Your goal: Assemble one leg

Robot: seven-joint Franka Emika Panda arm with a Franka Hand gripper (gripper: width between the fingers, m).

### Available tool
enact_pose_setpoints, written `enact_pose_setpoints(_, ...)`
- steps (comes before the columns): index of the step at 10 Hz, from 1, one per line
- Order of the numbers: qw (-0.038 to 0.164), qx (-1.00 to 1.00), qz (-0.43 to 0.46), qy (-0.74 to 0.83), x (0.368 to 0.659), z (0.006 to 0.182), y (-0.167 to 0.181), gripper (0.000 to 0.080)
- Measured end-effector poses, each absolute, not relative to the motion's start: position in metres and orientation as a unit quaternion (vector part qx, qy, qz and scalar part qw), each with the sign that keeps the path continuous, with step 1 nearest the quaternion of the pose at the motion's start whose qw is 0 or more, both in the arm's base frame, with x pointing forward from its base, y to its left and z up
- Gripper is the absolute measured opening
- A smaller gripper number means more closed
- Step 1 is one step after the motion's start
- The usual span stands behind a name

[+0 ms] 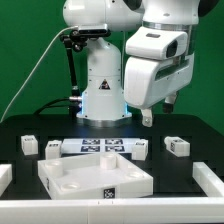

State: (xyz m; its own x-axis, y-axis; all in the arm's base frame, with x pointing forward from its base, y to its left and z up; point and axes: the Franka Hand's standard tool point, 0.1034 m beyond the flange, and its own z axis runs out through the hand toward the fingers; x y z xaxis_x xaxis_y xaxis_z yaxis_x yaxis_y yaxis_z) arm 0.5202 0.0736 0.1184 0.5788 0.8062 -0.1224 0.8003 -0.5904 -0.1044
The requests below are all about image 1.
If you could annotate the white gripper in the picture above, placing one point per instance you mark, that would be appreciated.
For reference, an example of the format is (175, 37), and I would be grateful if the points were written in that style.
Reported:
(148, 81)

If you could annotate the white square table top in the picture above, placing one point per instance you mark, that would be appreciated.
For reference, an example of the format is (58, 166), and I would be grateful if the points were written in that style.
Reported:
(94, 176)

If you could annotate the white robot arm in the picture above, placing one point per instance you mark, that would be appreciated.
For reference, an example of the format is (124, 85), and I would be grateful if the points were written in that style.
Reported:
(103, 100)

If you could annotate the white right fence block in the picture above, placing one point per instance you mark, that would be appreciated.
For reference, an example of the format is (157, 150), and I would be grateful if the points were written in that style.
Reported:
(208, 181)

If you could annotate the white fence block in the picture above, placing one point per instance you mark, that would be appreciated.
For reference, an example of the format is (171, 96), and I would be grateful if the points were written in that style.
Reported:
(5, 176)
(208, 181)

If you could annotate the white left fence block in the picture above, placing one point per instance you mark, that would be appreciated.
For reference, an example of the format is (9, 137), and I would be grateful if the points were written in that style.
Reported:
(5, 176)

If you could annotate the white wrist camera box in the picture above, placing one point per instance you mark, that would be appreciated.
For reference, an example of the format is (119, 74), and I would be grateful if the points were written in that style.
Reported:
(157, 44)

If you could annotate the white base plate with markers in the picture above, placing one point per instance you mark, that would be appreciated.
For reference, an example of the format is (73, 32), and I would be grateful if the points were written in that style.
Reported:
(96, 145)

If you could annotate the white front fence rail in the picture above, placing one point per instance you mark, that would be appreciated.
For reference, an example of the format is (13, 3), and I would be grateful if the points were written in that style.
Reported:
(196, 210)

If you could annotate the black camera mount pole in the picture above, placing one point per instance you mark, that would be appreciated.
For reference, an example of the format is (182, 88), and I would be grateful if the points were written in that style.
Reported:
(75, 106)

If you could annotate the grey camera on mount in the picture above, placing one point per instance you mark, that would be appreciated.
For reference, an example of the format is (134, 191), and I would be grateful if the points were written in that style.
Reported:
(99, 30)

